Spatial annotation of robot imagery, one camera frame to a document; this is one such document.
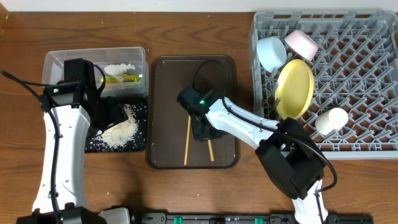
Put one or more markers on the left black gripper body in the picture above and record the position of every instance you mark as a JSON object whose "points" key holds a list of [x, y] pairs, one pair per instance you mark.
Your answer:
{"points": [[112, 115]]}

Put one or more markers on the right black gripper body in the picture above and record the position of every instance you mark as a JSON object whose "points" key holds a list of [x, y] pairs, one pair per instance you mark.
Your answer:
{"points": [[206, 134]]}

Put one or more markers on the pile of rice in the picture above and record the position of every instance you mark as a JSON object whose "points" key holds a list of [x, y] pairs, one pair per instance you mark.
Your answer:
{"points": [[121, 132]]}

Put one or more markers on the green snack wrapper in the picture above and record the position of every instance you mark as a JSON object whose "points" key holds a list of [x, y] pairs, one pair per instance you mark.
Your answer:
{"points": [[121, 79]]}

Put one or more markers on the white napkin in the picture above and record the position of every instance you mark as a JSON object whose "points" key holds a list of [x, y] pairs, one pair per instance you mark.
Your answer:
{"points": [[116, 70]]}

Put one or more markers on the yellow plate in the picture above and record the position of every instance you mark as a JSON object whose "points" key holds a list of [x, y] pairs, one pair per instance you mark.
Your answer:
{"points": [[295, 89]]}

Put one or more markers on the light blue bowl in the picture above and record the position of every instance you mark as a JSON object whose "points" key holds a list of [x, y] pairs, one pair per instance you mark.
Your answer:
{"points": [[271, 53]]}

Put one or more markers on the white cup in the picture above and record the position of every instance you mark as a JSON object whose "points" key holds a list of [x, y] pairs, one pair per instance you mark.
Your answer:
{"points": [[332, 120]]}

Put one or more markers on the pink bowl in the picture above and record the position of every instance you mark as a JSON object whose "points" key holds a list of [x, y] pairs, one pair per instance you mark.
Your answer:
{"points": [[302, 44]]}

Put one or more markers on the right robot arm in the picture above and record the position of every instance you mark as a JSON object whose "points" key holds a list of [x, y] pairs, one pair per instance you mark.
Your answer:
{"points": [[293, 162]]}

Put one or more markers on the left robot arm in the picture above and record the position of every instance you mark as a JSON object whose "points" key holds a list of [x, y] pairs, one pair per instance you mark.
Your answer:
{"points": [[61, 197]]}

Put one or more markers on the grey dishwasher rack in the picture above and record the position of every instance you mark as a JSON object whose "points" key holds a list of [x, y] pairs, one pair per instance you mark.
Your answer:
{"points": [[355, 68]]}

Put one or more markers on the dark brown serving tray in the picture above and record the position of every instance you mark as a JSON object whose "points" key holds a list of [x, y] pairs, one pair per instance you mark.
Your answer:
{"points": [[170, 75]]}

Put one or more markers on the black tray bin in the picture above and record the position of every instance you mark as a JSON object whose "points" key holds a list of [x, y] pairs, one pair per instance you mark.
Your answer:
{"points": [[141, 140]]}

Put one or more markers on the clear plastic bin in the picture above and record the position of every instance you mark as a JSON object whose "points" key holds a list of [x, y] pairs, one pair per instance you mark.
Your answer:
{"points": [[54, 68]]}

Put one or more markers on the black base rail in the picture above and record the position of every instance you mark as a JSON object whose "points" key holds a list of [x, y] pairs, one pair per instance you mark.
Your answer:
{"points": [[236, 219]]}

